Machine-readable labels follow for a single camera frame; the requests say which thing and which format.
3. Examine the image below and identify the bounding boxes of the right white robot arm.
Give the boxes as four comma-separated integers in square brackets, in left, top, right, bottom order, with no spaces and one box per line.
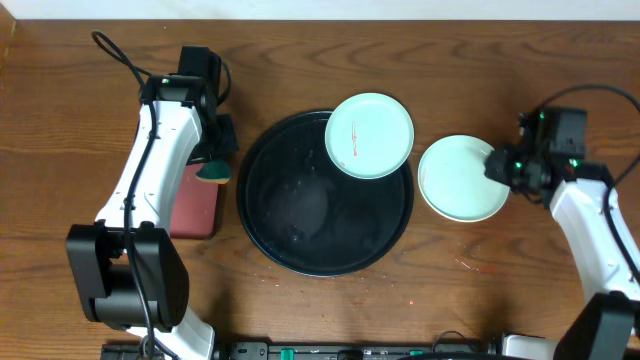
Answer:
[484,107,639,359]

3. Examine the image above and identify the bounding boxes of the light blue plate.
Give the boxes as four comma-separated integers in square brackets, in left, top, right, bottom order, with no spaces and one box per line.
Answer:
[417,135,509,222]
[325,93,414,180]

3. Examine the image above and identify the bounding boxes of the left black cable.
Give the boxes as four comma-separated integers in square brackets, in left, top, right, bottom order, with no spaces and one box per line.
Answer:
[90,30,234,360]

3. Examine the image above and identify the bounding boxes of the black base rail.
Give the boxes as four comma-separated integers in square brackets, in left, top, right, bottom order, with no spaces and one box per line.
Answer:
[100,329,506,360]

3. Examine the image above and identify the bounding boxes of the round black serving tray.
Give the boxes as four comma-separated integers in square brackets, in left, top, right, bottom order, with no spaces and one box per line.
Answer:
[236,110,414,277]

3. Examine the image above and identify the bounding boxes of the black rectangular red-lined tray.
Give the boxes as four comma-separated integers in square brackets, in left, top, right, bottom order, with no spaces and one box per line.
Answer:
[170,164,219,240]

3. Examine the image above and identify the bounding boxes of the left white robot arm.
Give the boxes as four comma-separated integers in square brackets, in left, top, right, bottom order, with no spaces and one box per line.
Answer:
[66,46,238,359]

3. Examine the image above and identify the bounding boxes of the green yellow sponge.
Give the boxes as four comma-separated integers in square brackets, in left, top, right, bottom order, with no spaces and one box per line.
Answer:
[196,160,231,184]

